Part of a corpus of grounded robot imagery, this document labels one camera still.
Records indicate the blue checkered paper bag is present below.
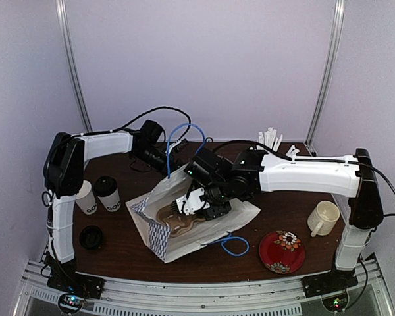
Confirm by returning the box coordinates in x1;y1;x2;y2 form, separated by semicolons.
126;166;260;263

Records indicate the black plastic cup lid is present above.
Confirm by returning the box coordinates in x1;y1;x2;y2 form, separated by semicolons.
93;176;118;197

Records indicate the white paper coffee cup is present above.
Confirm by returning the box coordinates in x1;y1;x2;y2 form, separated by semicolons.
98;191;121;212

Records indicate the brown pulp cup carrier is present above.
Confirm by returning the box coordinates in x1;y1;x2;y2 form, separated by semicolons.
156;205;205;238

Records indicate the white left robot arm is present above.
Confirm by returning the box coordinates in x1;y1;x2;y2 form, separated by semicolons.
43;120;182;292

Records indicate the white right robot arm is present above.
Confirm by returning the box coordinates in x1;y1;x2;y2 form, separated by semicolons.
184;143;384;291

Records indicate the red floral plate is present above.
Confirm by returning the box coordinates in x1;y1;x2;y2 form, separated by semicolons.
259;230;305;275

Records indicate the cream ceramic mug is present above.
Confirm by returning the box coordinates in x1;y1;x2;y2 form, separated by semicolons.
307;201;340;238

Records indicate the black plastic lid stack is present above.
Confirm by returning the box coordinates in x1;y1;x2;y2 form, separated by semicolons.
79;225;103;250

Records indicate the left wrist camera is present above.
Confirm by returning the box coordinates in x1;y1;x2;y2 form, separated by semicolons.
168;139;189;153

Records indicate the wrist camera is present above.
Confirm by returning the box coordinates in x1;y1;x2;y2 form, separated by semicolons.
169;188;209;216
168;139;189;153

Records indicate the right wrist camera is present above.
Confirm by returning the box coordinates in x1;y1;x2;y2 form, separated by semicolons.
169;188;209;216

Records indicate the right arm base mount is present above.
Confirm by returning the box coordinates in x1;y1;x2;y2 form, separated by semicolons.
301;263;358;298

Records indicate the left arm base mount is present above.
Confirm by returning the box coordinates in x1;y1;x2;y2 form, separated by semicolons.
47;257;105;299

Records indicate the aluminium front rail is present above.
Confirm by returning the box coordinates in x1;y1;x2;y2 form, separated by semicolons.
10;259;395;315

